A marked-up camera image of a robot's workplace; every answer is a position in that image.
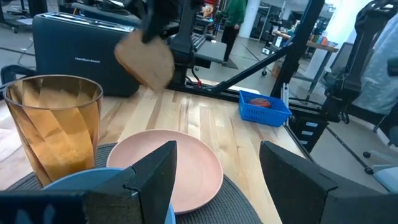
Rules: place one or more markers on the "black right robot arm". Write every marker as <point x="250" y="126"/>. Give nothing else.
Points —
<point x="183" y="46"/>

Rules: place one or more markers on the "blue bowl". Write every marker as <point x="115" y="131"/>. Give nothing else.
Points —
<point x="87" y="180"/>

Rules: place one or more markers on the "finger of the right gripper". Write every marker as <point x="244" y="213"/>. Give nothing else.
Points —
<point x="154" y="21"/>

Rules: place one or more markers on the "pink plate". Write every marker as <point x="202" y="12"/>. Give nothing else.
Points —
<point x="192" y="168"/>

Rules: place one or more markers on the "wooden table with clutter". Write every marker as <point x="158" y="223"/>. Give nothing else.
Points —
<point x="320" y="46"/>

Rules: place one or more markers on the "grey fabric cover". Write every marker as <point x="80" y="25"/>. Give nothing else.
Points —
<point x="379" y="77"/>

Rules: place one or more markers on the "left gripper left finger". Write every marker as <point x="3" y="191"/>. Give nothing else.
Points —
<point x="155" y="180"/>

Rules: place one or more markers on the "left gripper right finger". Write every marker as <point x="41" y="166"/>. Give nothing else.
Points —
<point x="295" y="193"/>

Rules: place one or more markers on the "grey round woven placemat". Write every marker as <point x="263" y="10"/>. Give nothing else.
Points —
<point x="224" y="211"/>

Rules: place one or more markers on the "black two-slot toaster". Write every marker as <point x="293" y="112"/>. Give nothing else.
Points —
<point x="84" y="49"/>

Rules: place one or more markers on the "office chair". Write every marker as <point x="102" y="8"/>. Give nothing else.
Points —
<point x="385" y="174"/>

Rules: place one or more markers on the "amber faceted glass tumbler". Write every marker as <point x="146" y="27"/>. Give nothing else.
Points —
<point x="56" y="130"/>

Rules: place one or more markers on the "black control box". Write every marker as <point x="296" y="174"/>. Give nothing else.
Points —
<point x="308" y="133"/>

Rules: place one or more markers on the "person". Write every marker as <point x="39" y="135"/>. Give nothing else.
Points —
<point x="233" y="18"/>

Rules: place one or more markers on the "brown bread slice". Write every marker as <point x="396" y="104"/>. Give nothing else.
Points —
<point x="146" y="62"/>

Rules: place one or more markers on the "blue plastic basket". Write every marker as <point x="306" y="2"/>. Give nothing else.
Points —
<point x="264" y="116"/>

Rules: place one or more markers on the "black cart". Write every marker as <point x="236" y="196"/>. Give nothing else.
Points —
<point x="211" y="51"/>

